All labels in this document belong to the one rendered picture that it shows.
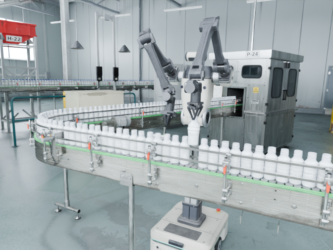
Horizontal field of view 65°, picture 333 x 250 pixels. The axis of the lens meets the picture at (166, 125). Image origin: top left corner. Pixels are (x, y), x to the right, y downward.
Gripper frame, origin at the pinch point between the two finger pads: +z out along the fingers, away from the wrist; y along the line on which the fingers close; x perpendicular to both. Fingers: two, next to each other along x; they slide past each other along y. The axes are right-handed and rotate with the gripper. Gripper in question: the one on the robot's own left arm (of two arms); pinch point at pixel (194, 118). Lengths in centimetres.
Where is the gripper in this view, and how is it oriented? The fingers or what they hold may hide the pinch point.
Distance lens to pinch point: 149.3
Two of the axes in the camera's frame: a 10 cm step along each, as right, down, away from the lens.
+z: -0.2, 9.8, 1.8
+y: 4.5, -1.5, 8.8
